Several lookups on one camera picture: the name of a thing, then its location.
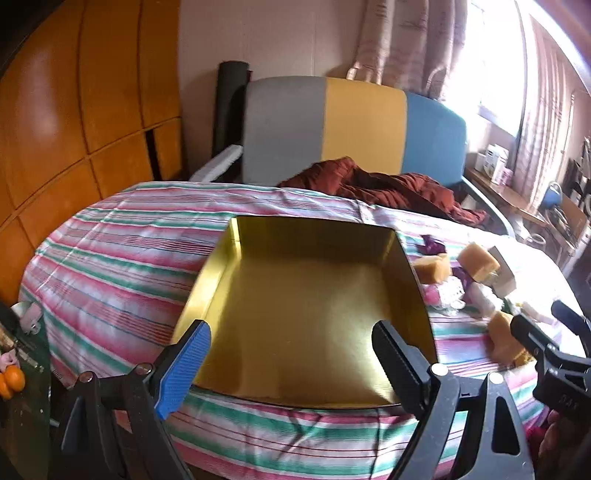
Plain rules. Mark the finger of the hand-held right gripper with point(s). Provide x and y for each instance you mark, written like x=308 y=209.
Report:
x=570 y=321
x=531 y=334

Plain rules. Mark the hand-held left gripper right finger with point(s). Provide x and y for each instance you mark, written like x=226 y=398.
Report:
x=399 y=364

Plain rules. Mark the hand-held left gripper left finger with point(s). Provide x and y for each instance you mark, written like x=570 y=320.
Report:
x=184 y=369

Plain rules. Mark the pink white snack packet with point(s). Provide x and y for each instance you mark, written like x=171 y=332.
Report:
x=443 y=291

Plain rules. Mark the gold box with maroon sides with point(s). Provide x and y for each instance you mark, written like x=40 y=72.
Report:
x=304 y=314

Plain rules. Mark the purple snack packet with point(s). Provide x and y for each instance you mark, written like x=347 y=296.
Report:
x=431 y=244

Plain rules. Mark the person's right hand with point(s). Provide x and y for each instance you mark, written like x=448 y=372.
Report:
x=551 y=438

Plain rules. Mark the striped bed sheet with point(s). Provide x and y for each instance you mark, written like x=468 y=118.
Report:
x=115 y=258

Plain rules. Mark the wooden side shelf with boxes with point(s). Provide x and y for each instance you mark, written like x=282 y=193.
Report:
x=508 y=194

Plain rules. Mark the small pink carton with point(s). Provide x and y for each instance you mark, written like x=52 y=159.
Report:
x=507 y=176

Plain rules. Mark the white cup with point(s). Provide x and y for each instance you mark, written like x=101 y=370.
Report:
x=30 y=316

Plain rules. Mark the glass side table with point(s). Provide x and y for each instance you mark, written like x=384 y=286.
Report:
x=23 y=415

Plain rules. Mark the orange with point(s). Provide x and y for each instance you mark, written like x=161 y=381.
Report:
x=3 y=388
x=16 y=378

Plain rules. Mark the white carton on desk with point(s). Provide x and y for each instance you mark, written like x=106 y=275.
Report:
x=491 y=161

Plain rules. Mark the small pink toy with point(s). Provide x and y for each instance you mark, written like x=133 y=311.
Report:
x=7 y=357

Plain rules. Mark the red-brown jacket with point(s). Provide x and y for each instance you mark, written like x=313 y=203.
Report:
x=383 y=184

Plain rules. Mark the pink patterned curtain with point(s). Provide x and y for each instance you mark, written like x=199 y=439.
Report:
x=545 y=115
x=406 y=41

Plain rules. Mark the grey yellow blue chair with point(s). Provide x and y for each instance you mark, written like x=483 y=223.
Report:
x=286 y=124

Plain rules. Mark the black rolled mat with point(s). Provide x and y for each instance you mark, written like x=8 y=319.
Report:
x=231 y=106

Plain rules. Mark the bright window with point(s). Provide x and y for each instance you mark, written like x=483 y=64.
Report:
x=494 y=60

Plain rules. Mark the wooden wardrobe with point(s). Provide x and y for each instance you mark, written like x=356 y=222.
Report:
x=69 y=115

